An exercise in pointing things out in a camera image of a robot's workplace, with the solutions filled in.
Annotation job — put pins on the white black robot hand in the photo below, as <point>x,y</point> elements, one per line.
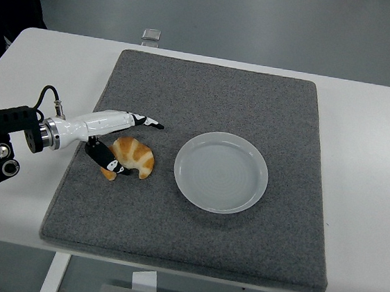
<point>92,125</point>

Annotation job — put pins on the golden croissant bread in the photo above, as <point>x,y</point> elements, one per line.
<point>138,154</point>

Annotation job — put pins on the light grey round plate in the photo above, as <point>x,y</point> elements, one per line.
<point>219,176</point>

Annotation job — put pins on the square metal floor socket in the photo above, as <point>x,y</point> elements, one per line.
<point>152,34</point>

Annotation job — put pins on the grey felt mat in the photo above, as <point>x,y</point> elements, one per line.
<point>171,237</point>

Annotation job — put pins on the white table leg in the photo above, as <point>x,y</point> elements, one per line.
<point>53,277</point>

